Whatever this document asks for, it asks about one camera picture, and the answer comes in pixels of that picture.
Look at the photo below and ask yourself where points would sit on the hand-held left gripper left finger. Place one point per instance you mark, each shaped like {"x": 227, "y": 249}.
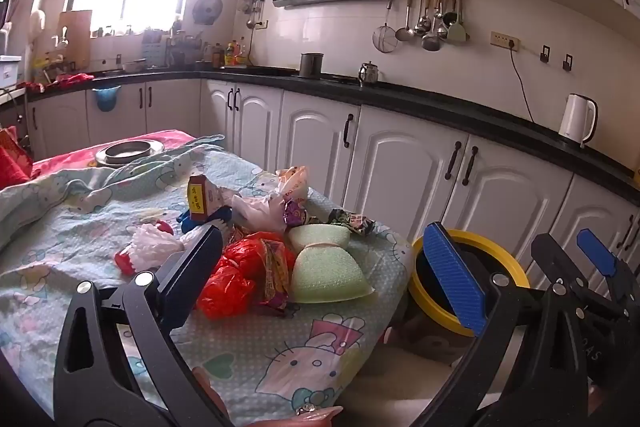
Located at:
{"x": 194, "y": 267}

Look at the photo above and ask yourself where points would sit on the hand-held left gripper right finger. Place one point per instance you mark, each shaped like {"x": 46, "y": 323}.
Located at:
{"x": 452, "y": 279}

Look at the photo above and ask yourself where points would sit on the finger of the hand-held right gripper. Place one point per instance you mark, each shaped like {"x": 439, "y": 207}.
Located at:
{"x": 550, "y": 254}
{"x": 596, "y": 253}

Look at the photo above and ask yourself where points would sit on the red plastic bag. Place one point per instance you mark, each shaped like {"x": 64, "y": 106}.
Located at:
{"x": 227, "y": 279}

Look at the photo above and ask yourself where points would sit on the yellow rimmed black trash bin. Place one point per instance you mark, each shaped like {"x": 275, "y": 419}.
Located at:
{"x": 505, "y": 264}

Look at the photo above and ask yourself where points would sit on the colourful snack wrapper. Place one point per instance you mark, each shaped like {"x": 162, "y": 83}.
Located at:
{"x": 274, "y": 279}

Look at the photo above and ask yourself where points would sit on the white plastic bag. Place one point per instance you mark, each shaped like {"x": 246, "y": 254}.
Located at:
{"x": 255, "y": 213}

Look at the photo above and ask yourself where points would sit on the orange printed plastic bag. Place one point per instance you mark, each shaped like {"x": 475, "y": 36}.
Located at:
{"x": 295, "y": 184}

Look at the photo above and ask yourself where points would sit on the person's left hand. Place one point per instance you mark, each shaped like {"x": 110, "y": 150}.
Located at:
{"x": 209, "y": 389}

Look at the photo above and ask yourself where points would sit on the white and red crumpled wrapper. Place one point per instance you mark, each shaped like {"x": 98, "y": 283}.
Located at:
{"x": 150, "y": 244}

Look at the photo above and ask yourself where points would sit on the blue cloth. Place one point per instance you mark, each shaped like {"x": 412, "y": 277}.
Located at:
{"x": 220, "y": 214}

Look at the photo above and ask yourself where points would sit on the brown carton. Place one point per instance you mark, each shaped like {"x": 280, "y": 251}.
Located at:
{"x": 199, "y": 199}

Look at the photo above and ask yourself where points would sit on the yellow bag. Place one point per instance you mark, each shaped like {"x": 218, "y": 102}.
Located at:
{"x": 636, "y": 177}

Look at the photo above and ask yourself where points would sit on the purple wrapper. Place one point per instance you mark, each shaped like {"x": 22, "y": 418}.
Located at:
{"x": 296, "y": 213}

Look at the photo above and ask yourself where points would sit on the dark green snack wrapper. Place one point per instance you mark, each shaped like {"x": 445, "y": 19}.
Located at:
{"x": 352, "y": 221}

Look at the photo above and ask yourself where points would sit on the white lower kitchen cabinets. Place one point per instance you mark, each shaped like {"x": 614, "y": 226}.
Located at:
{"x": 400, "y": 167}

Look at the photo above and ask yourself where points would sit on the green sponge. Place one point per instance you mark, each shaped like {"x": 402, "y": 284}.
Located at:
{"x": 325, "y": 272}

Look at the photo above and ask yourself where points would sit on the cartoon printed blanket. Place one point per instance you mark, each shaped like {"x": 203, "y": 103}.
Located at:
{"x": 75, "y": 217}

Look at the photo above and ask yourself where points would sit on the steel bowl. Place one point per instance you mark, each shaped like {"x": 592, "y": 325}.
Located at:
{"x": 127, "y": 153}

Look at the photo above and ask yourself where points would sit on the white electric kettle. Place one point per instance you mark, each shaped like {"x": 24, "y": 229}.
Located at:
{"x": 575, "y": 122}

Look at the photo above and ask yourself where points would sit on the red blanket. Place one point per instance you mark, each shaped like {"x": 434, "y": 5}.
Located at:
{"x": 55, "y": 159}

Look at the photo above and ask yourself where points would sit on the black kitchen countertop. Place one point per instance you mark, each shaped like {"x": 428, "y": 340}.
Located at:
{"x": 425, "y": 104}

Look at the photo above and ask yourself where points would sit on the blue hanging bin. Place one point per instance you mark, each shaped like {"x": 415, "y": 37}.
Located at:
{"x": 106, "y": 99}

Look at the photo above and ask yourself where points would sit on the row of condiment bottles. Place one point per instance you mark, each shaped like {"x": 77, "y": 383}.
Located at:
{"x": 230, "y": 55}

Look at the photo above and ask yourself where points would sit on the pale dish rack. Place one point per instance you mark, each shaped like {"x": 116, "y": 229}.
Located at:
{"x": 155, "y": 49}

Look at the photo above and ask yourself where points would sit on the steel teapot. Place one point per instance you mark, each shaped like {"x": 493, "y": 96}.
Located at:
{"x": 368, "y": 74}

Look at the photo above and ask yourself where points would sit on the red cloth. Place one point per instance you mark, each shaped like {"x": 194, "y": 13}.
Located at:
{"x": 70, "y": 79}

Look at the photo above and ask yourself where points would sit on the dark metal cup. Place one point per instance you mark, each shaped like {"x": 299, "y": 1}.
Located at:
{"x": 311, "y": 66}

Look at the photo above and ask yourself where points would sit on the large steel ladle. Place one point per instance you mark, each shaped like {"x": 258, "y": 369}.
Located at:
{"x": 431, "y": 43}

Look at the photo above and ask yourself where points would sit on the green spatula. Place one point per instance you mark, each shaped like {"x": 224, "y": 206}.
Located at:
{"x": 456, "y": 34}

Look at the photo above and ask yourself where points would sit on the wooden cutting board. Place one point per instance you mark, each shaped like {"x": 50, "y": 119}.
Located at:
{"x": 76, "y": 42}

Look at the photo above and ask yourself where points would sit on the steel slotted spoon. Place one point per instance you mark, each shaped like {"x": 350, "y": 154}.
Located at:
{"x": 423, "y": 24}

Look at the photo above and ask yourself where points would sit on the dark serving spoon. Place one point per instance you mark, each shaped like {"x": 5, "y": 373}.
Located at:
{"x": 450, "y": 18}

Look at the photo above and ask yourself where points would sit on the sink faucet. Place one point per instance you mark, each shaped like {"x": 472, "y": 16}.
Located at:
{"x": 61, "y": 38}

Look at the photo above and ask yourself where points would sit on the white plastic container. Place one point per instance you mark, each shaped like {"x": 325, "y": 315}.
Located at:
{"x": 10, "y": 72}

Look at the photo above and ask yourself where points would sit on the hanging small utensil rack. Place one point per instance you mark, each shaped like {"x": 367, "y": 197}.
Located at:
{"x": 254, "y": 4}

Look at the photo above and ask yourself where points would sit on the black wall hook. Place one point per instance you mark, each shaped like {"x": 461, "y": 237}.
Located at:
{"x": 545, "y": 54}
{"x": 567, "y": 63}

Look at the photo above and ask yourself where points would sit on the beige wall socket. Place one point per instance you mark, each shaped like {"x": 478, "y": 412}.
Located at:
{"x": 504, "y": 40}

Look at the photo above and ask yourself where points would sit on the round wall fan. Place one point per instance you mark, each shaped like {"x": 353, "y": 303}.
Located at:
{"x": 207, "y": 9}

